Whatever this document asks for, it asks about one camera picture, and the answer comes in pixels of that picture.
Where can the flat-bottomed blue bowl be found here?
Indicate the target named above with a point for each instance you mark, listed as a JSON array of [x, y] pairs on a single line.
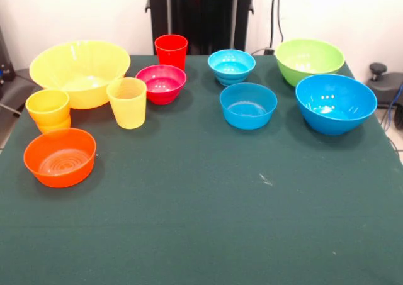
[[248, 118]]

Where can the small light blue bowl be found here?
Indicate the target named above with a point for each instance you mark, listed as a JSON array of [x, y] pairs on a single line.
[[231, 68]]

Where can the magenta bowl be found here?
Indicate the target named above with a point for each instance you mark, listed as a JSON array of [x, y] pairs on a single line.
[[162, 80]]

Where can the pale yellow cup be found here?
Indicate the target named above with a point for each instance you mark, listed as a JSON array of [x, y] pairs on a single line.
[[127, 112]]

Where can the red cup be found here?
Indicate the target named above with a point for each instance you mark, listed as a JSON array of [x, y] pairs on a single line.
[[171, 57]]

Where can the dark green tablecloth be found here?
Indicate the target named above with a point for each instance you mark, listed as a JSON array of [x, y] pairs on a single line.
[[201, 219]]

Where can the green bowl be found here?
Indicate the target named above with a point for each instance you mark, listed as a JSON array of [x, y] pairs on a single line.
[[302, 58]]

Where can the large blue bowl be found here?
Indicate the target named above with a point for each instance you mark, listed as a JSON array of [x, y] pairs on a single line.
[[333, 121]]

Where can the large yellow bowl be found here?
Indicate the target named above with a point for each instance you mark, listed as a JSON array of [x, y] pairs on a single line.
[[78, 61]]

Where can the orange bowl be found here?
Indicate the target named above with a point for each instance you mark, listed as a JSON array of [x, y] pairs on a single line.
[[60, 171]]

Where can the orange cup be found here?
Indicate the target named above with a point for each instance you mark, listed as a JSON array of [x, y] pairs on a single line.
[[52, 128]]

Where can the amber yellow cup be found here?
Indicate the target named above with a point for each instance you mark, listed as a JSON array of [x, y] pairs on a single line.
[[47, 112]]

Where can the black equipment box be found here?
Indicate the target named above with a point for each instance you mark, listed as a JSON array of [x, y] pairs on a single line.
[[4, 64]]

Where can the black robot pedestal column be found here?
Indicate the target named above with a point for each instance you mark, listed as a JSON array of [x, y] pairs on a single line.
[[201, 14]]

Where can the black pedestal foot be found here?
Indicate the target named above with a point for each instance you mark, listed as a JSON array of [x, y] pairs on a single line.
[[378, 71], [15, 88]]

